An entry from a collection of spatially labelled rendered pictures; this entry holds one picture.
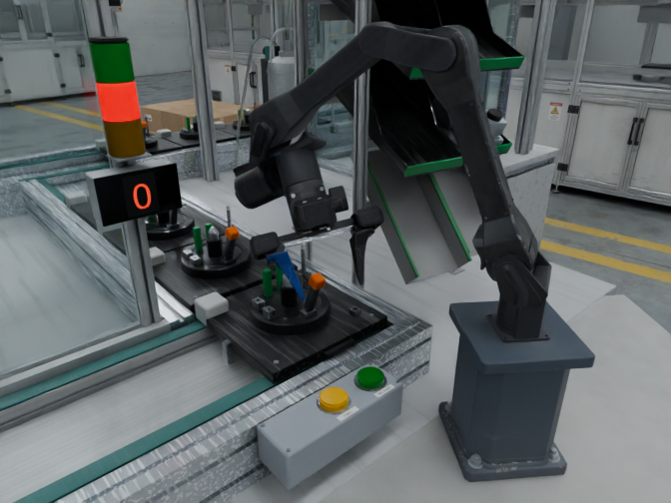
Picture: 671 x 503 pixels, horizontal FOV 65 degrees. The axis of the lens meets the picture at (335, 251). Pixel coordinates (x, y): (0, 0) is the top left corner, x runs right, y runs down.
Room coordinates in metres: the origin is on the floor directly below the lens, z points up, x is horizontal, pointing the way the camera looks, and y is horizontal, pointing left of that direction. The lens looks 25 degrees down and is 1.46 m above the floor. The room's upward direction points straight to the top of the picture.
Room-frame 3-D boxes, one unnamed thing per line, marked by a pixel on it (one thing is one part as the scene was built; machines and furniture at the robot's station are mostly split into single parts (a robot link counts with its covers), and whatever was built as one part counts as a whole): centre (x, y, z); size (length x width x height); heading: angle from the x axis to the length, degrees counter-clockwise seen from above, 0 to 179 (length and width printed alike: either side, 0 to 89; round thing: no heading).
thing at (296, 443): (0.57, 0.00, 0.93); 0.21 x 0.07 x 0.06; 131
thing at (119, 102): (0.75, 0.30, 1.33); 0.05 x 0.05 x 0.05
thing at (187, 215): (1.16, 0.41, 1.01); 0.24 x 0.24 x 0.13; 41
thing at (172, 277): (0.98, 0.25, 1.01); 0.24 x 0.24 x 0.13; 41
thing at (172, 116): (6.02, 1.50, 0.20); 1.20 x 0.80 x 0.41; 51
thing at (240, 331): (0.79, 0.08, 0.96); 0.24 x 0.24 x 0.02; 41
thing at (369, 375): (0.61, -0.05, 0.96); 0.04 x 0.04 x 0.02
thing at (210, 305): (0.80, 0.22, 0.97); 0.05 x 0.05 x 0.04; 41
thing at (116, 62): (0.75, 0.30, 1.38); 0.05 x 0.05 x 0.05
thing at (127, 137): (0.75, 0.30, 1.28); 0.05 x 0.05 x 0.05
